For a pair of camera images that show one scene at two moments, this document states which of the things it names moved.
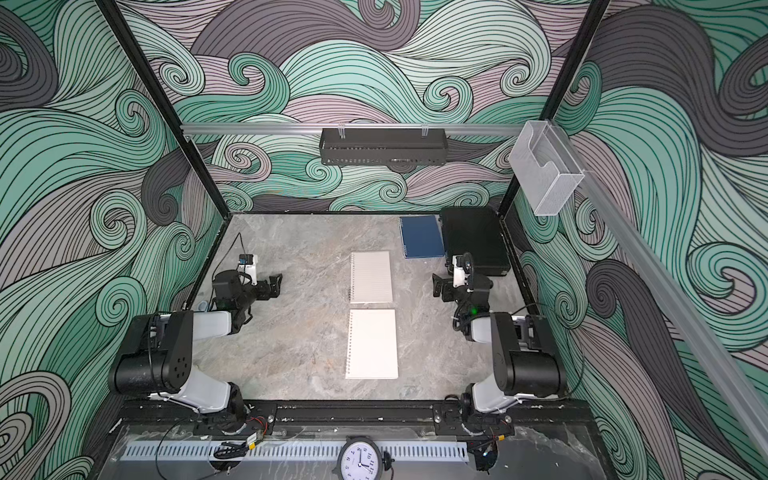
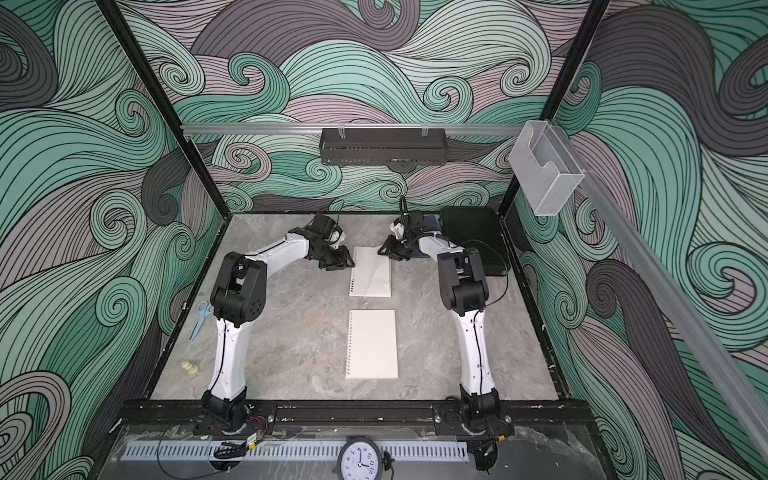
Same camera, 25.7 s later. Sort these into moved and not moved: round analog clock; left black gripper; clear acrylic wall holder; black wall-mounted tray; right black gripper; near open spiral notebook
Moved: right black gripper; left black gripper
Not moved: near open spiral notebook; black wall-mounted tray; clear acrylic wall holder; round analog clock
